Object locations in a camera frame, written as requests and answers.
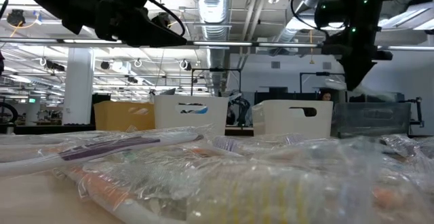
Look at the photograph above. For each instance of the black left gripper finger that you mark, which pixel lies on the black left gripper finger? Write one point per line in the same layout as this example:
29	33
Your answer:
152	34

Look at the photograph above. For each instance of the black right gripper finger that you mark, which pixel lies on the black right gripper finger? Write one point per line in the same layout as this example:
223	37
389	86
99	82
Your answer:
351	71
364	69

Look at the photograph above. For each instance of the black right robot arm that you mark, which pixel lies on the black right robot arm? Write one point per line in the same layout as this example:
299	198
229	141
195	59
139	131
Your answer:
366	13

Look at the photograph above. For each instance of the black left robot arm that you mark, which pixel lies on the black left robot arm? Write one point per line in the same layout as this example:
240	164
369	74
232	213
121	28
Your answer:
61	0

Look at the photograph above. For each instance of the black ceiling device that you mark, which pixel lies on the black ceiling device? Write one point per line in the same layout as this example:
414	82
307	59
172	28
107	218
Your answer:
14	17
162	16

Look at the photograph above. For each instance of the person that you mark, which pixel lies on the person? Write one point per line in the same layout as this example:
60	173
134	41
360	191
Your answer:
325	95

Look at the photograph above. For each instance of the black ceiling speaker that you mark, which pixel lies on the black ceiling speaker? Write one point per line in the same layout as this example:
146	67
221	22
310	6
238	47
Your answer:
105	65

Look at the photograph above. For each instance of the black monitor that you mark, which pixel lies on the black monitor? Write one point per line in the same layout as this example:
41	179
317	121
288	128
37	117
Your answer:
400	96
101	97

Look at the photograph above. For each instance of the grey translucent plastic bin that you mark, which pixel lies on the grey translucent plastic bin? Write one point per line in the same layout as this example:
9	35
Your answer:
390	118

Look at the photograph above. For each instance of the white pillar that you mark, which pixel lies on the white pillar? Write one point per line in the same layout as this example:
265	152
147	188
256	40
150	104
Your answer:
78	88

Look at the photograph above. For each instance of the long overhead beam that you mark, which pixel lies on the long overhead beam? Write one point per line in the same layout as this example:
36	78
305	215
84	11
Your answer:
237	43

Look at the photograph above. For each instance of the toothbrush with purple bristles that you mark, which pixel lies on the toothbrush with purple bristles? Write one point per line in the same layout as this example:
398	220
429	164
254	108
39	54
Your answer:
226	144
294	139

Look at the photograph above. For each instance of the white plastic bin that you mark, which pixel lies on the white plastic bin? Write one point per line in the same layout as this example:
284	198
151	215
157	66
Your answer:
169	122
271	125

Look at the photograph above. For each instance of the yellow plastic bin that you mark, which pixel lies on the yellow plastic bin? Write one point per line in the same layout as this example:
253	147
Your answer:
115	118

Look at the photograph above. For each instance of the green exit sign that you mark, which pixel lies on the green exit sign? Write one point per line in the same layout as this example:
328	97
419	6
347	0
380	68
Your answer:
32	100

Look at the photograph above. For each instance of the purple toothbrush in wrapper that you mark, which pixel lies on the purple toothbrush in wrapper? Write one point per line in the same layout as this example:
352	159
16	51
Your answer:
108	148

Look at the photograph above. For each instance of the green toothbrush in wrapper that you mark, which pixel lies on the green toothbrush in wrapper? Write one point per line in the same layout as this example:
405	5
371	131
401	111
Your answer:
129	157

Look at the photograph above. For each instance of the yellow toothbrush in wrapper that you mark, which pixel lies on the yellow toothbrush in wrapper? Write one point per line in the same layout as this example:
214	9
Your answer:
264	200

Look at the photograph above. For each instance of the grey wall vent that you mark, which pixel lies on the grey wall vent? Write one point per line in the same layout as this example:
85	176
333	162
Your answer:
327	65
275	64

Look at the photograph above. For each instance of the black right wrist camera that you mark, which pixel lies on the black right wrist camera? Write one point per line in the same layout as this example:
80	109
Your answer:
330	12

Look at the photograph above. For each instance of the black workstation frame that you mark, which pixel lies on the black workstation frame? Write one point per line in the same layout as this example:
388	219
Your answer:
305	73

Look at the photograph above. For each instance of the black aluminium table frame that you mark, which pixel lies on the black aluminium table frame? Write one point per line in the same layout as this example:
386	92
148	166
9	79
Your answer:
51	129

